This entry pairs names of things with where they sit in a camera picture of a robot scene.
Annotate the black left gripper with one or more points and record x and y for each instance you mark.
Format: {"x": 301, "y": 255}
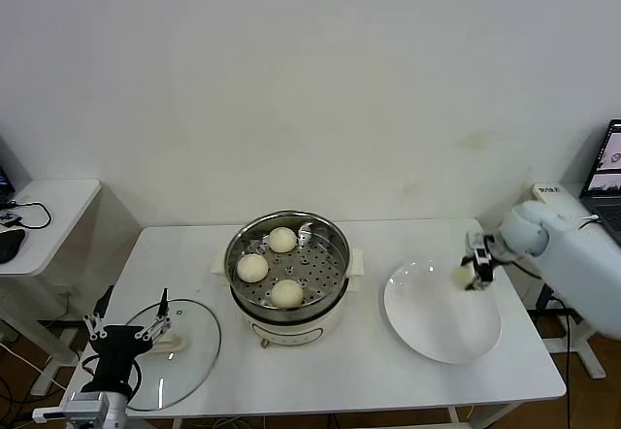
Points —
{"x": 119, "y": 349}

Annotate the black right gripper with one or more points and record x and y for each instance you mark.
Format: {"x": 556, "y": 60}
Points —
{"x": 487, "y": 249}

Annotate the white steamed baozi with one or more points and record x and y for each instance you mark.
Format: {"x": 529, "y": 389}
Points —
{"x": 286, "y": 294}
{"x": 252, "y": 268}
{"x": 283, "y": 240}
{"x": 462, "y": 277}

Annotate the round glass pot lid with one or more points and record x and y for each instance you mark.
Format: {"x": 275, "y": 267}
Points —
{"x": 194, "y": 320}

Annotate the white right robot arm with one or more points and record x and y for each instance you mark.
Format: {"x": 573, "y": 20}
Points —
{"x": 577, "y": 264}

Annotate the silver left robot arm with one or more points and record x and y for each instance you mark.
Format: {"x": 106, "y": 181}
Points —
{"x": 92, "y": 407}

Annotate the perforated steel steamer basket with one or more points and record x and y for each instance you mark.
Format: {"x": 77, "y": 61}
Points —
{"x": 322, "y": 288}

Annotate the round white plate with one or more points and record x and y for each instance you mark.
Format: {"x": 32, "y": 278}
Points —
{"x": 436, "y": 322}

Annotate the large white table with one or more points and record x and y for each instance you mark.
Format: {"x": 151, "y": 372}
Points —
{"x": 170, "y": 264}

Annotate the printed white label sticker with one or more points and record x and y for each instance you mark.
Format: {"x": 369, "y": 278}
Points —
{"x": 548, "y": 189}

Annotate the small white side table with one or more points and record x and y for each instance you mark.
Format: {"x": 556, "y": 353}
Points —
{"x": 63, "y": 206}

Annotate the black computer mouse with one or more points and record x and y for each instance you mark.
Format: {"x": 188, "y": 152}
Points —
{"x": 9, "y": 245}

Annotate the small black desk device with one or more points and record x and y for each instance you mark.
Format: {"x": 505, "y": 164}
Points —
{"x": 7, "y": 219}

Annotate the cream electric cooking pot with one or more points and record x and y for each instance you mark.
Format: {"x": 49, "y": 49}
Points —
{"x": 291, "y": 334}

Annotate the open laptop with bright screen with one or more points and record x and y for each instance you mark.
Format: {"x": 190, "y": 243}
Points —
{"x": 609, "y": 157}

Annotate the dark laptop with blue screen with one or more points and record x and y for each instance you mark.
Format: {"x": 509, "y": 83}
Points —
{"x": 4, "y": 179}

